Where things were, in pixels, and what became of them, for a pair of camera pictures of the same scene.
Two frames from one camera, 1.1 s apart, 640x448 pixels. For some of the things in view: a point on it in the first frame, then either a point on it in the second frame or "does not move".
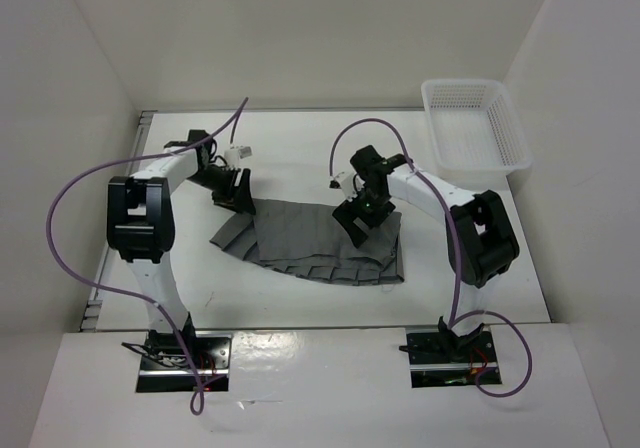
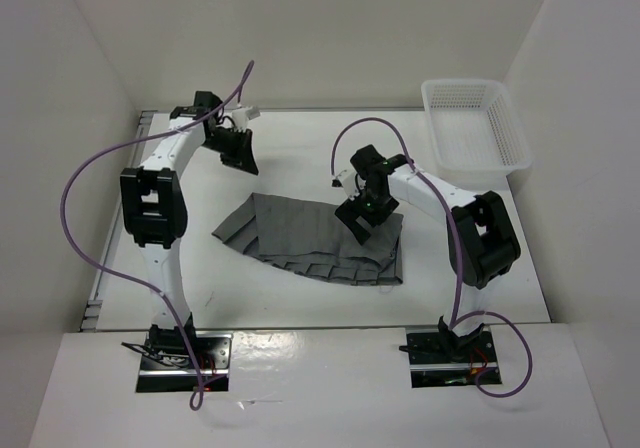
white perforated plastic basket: x=475 y=133 does not move
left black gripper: x=236 y=197 to x=243 y=158
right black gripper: x=345 y=214 does not move
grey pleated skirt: x=308 y=241 does not move
